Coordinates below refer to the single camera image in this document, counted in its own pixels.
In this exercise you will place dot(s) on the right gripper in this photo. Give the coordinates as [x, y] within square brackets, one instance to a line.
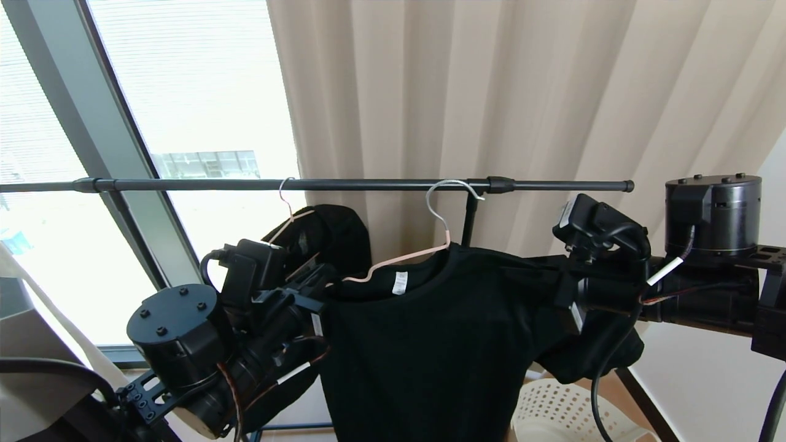
[608, 298]

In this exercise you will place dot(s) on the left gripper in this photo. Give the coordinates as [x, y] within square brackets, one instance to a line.
[288, 319]

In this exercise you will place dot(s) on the black shorts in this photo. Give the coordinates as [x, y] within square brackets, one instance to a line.
[338, 239]

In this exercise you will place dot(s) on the pink clothes hanger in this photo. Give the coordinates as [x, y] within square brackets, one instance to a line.
[288, 218]
[405, 258]

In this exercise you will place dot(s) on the black t-shirt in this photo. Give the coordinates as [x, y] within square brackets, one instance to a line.
[430, 356]

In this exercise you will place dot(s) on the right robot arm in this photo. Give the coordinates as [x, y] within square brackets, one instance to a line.
[712, 215]

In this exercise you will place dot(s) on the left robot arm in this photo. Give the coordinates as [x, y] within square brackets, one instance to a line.
[178, 337]

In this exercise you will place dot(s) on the white laundry basket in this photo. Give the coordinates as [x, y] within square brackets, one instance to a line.
[565, 411]

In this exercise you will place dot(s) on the black clothes rack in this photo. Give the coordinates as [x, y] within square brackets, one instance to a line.
[368, 184]

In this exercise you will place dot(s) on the beige curtain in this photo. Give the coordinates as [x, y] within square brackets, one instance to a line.
[522, 80]
[61, 319]

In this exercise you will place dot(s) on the window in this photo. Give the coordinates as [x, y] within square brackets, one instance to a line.
[202, 92]

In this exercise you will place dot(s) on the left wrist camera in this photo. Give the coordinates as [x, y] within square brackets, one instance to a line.
[255, 270]

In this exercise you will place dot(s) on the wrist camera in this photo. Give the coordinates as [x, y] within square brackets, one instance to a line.
[255, 270]
[602, 227]

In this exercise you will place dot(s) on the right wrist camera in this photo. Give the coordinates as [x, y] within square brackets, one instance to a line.
[602, 227]

